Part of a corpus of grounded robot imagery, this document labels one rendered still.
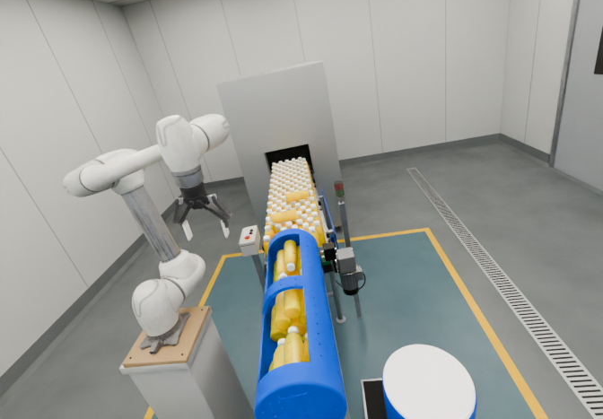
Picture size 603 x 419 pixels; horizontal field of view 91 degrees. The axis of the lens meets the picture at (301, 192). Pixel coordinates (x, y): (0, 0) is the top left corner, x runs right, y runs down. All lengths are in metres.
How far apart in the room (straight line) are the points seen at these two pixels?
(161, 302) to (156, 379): 0.37
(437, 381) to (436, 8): 5.35
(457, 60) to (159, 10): 4.98
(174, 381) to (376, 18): 5.29
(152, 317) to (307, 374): 0.77
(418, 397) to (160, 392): 1.15
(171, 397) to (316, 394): 0.91
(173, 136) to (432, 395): 1.11
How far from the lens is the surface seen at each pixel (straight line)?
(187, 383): 1.67
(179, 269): 1.58
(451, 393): 1.21
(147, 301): 1.50
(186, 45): 6.00
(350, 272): 2.06
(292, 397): 1.06
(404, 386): 1.21
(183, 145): 0.93
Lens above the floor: 2.06
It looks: 24 degrees down
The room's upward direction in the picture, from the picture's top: 12 degrees counter-clockwise
